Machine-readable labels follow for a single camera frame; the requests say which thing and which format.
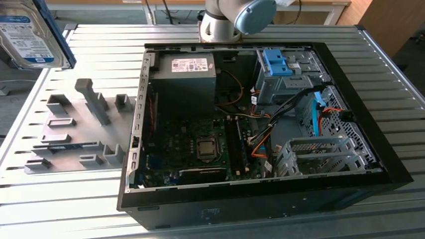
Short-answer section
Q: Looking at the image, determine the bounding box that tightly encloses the blue wire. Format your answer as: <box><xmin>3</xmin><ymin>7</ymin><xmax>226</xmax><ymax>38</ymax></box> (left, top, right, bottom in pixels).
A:
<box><xmin>311</xmin><ymin>91</ymin><xmax>326</xmax><ymax>137</ymax></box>

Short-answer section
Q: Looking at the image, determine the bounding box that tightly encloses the red orange yellow power wire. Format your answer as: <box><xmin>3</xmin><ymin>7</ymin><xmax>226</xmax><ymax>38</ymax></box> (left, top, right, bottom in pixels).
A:
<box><xmin>318</xmin><ymin>107</ymin><xmax>355</xmax><ymax>137</ymax></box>

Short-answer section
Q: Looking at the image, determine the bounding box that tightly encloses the hard disk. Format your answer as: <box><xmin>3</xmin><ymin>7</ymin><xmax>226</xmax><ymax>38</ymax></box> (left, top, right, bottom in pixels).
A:
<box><xmin>0</xmin><ymin>0</ymin><xmax>78</xmax><ymax>70</ymax></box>

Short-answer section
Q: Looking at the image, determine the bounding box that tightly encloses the grey metal disk bay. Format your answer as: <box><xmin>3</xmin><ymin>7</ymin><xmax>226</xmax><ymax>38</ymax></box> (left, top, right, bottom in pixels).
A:
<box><xmin>275</xmin><ymin>135</ymin><xmax>368</xmax><ymax>176</ymax></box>

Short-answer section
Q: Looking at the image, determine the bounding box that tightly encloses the black RAM slot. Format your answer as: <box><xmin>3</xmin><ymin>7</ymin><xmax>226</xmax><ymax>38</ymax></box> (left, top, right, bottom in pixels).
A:
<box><xmin>224</xmin><ymin>115</ymin><xmax>238</xmax><ymax>172</ymax></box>

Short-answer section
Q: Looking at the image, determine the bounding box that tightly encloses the CPU socket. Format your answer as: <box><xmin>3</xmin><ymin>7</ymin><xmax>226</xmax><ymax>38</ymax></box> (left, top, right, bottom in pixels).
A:
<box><xmin>196</xmin><ymin>134</ymin><xmax>220</xmax><ymax>161</ymax></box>

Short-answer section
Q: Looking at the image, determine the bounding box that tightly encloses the grey power supply with label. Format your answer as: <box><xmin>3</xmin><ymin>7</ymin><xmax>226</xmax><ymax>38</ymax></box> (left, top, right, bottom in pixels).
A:
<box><xmin>151</xmin><ymin>52</ymin><xmax>219</xmax><ymax>116</ymax></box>

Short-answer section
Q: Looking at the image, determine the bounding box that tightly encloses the green motherboard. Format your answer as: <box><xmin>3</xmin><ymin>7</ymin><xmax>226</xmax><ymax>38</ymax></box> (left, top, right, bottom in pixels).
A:
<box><xmin>143</xmin><ymin>109</ymin><xmax>267</xmax><ymax>187</ymax></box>

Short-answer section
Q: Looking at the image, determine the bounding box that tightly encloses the black graphics card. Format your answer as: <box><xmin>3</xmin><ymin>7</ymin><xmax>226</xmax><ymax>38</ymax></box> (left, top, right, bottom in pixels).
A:
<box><xmin>179</xmin><ymin>166</ymin><xmax>230</xmax><ymax>184</ymax></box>

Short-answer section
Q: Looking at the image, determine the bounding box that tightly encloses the grey drive cage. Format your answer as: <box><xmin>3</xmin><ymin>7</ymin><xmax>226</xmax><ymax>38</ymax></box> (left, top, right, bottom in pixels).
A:
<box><xmin>254</xmin><ymin>48</ymin><xmax>330</xmax><ymax>107</ymax></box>

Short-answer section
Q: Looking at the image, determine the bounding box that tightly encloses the blue plastic cage latch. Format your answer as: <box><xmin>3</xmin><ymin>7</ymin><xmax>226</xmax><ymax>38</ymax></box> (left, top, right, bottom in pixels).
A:
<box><xmin>262</xmin><ymin>49</ymin><xmax>294</xmax><ymax>77</ymax></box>

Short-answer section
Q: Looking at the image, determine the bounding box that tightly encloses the black open PC case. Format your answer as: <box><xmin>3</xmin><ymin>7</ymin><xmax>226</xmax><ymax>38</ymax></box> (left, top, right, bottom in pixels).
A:
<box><xmin>116</xmin><ymin>41</ymin><xmax>415</xmax><ymax>231</ymax></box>

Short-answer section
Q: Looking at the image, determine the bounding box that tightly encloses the grey parts rack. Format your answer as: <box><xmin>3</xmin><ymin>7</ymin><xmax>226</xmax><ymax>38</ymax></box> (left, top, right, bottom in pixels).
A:
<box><xmin>23</xmin><ymin>78</ymin><xmax>138</xmax><ymax>175</ymax></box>

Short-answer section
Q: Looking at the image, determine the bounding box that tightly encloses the dark RAM stick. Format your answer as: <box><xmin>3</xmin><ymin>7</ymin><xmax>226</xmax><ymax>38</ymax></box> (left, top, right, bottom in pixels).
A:
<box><xmin>48</xmin><ymin>143</ymin><xmax>84</xmax><ymax>151</ymax></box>

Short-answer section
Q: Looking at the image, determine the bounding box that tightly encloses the brown wooden cabinet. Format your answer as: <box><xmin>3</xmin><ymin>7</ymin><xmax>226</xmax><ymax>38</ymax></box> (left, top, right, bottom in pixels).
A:
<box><xmin>338</xmin><ymin>0</ymin><xmax>425</xmax><ymax>58</ymax></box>

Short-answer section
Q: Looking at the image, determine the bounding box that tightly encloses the thin yellow wire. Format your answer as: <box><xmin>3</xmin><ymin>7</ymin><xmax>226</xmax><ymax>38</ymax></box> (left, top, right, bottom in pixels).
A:
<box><xmin>215</xmin><ymin>69</ymin><xmax>246</xmax><ymax>108</ymax></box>

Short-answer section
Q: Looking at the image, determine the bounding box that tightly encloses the orange flat wire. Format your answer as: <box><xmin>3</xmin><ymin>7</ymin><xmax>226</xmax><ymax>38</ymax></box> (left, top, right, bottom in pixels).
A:
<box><xmin>251</xmin><ymin>136</ymin><xmax>270</xmax><ymax>159</ymax></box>

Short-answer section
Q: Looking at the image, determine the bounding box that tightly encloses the black cable bundle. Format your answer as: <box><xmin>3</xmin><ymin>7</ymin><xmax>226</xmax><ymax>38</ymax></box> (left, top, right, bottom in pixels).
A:
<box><xmin>247</xmin><ymin>86</ymin><xmax>327</xmax><ymax>147</ymax></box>

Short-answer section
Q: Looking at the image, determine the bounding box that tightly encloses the wooden desk white frame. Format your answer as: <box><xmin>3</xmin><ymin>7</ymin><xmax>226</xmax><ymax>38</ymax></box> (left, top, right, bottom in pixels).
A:
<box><xmin>46</xmin><ymin>0</ymin><xmax>352</xmax><ymax>25</ymax></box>

